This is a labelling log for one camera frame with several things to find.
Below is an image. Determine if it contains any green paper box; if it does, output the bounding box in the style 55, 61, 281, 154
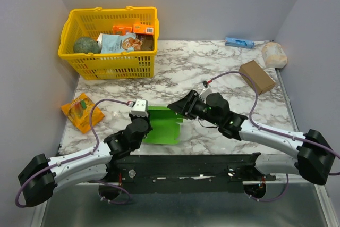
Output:
143, 106, 183, 145

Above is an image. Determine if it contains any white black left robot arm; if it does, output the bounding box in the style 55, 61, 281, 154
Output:
15, 116, 152, 208

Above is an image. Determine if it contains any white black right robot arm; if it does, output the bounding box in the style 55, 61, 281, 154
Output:
168, 90, 335, 185

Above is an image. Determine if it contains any brown cardboard box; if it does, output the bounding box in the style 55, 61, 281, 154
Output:
239, 60, 276, 95

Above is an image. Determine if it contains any light blue carton box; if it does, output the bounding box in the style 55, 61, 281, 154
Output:
225, 37, 254, 49

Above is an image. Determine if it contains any orange barcode box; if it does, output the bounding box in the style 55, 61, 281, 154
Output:
132, 23, 155, 35

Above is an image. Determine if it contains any orange snack box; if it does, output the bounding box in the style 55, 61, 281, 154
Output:
112, 26, 133, 35

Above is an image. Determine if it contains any light blue snack pouch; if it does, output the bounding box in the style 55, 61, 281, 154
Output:
97, 33, 142, 54

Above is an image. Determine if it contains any beige wrapped paper bag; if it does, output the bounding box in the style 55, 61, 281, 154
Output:
262, 42, 288, 69

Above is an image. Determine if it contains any orange candy bag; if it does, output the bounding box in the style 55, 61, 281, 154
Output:
61, 93, 95, 134

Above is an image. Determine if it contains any green round melon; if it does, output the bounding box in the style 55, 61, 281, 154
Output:
73, 37, 101, 54

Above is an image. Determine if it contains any yellow plastic shopping basket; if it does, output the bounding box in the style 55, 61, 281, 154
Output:
58, 6, 159, 80

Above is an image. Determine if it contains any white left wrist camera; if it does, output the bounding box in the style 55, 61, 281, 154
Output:
129, 99, 149, 117

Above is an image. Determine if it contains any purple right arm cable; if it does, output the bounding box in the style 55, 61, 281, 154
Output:
201, 71, 340, 176

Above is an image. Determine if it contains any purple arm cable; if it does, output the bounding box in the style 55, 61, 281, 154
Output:
201, 71, 340, 176
15, 98, 133, 208

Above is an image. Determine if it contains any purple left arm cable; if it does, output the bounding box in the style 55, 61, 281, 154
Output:
15, 98, 133, 208

